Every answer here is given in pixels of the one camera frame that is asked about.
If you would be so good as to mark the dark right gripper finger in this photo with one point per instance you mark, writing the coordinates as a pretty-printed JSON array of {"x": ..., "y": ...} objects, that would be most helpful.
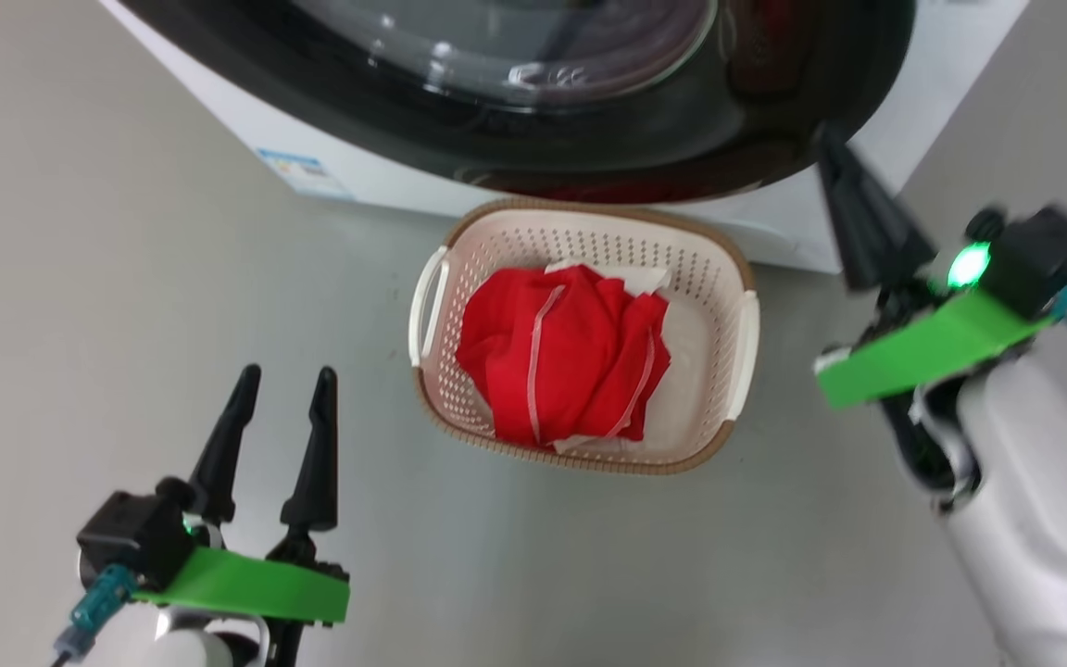
[
  {"x": 853, "y": 232},
  {"x": 899, "y": 241}
]

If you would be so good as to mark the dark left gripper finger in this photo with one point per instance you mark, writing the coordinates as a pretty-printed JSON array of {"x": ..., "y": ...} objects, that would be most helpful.
[
  {"x": 319, "y": 463},
  {"x": 223, "y": 454}
]

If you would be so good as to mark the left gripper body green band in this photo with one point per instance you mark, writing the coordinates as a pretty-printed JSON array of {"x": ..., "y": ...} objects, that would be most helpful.
[{"x": 246, "y": 588}]

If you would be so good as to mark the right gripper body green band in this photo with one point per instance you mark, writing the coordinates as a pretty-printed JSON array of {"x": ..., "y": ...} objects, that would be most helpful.
[{"x": 932, "y": 357}]

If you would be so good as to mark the red garment with white trim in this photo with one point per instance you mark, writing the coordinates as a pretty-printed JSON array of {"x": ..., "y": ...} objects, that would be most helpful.
[{"x": 561, "y": 352}]

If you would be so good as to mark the black glass washing machine door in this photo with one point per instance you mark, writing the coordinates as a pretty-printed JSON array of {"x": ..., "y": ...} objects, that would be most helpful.
[{"x": 589, "y": 139}]

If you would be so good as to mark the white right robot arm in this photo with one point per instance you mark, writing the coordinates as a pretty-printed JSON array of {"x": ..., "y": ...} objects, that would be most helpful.
[{"x": 1043, "y": 500}]

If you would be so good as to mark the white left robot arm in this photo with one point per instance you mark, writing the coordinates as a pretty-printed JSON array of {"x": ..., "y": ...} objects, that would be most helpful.
[{"x": 172, "y": 644}]

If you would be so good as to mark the white front-load washing machine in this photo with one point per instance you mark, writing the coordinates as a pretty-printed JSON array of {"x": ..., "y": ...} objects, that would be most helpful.
[{"x": 941, "y": 74}]

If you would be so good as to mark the cream perforated laundry basket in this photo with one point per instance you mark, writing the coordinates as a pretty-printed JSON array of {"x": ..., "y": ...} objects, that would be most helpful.
[{"x": 709, "y": 371}]

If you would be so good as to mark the blue white energy label sticker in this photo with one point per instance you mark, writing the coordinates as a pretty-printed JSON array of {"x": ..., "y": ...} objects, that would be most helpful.
[{"x": 307, "y": 174}]

